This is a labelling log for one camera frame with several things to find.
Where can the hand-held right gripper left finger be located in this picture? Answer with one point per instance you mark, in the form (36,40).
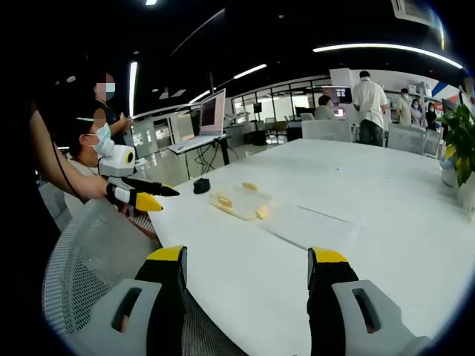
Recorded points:
(148,308)

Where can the long curved ceiling light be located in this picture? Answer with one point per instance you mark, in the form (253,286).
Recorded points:
(371,46)

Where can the green leafy plant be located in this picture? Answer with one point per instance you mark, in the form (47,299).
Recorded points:
(462,122)

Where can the white mesh office chair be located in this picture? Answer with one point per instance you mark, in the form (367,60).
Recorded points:
(326,130)
(406,139)
(433,142)

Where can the straight ceiling light strip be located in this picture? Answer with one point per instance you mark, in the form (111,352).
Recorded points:
(250,71)
(199,97)
(133,85)

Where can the grey mesh office chair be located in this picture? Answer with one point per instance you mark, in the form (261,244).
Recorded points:
(85,252)

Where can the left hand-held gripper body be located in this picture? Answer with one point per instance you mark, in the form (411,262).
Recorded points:
(115,161)

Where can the open white laptop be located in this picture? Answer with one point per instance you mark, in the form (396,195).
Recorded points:
(212,111)

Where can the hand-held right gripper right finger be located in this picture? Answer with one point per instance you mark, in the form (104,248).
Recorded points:
(334,308)

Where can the clear plastic buckle container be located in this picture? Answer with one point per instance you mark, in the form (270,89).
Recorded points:
(241,202)

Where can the white plant pot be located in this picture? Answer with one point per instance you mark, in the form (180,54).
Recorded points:
(449,174)

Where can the background monitor screen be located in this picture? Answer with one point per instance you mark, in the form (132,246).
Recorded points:
(343,95)

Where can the clear glass vessel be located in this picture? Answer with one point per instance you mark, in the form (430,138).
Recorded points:
(467,200)

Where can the small black object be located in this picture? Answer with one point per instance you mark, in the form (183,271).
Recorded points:
(201,186)

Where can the ceiling air vent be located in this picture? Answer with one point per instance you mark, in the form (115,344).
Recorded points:
(412,9)

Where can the person's left hand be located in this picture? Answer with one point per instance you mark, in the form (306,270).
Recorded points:
(97,189)

